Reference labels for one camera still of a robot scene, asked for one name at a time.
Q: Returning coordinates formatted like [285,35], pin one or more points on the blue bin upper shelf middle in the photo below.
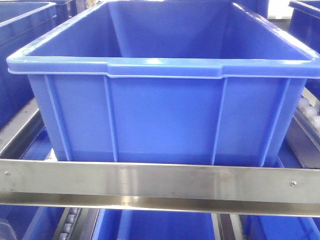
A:
[137,77]

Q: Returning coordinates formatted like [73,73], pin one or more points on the blue bin shelf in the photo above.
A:
[21,24]
[137,77]
[305,22]

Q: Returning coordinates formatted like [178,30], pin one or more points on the stainless steel shelf rack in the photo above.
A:
[240,180]

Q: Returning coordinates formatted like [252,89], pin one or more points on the blue bin upper shelf left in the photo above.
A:
[21,24]

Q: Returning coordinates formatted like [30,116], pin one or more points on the blue bin upper shelf right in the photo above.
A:
[305,22]

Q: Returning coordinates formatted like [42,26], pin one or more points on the blue lower bin middle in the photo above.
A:
[114,224]

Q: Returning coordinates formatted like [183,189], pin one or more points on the blue bin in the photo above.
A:
[29,222]
[114,224]
[268,227]

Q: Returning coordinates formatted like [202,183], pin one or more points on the grey roller track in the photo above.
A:
[70,219]

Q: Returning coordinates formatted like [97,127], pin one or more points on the blue lower bin right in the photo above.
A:
[268,227]

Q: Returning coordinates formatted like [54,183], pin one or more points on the white roller track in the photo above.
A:
[310,112]

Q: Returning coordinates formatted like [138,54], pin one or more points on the blue lower bin left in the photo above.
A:
[29,222]

